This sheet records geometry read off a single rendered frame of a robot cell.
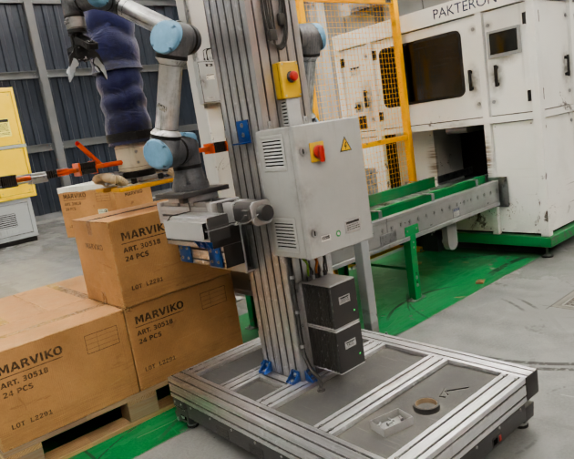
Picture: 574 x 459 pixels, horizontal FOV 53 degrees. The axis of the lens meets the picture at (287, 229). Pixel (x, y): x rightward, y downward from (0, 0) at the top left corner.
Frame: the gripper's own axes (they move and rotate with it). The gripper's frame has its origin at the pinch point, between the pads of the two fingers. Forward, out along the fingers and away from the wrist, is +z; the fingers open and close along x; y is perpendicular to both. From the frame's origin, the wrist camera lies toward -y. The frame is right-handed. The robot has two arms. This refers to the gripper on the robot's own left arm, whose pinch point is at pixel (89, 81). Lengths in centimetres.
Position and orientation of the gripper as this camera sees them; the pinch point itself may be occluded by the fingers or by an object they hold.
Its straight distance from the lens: 245.5
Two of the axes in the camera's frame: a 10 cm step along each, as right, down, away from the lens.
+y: -6.5, -0.4, 7.6
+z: 1.5, 9.7, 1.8
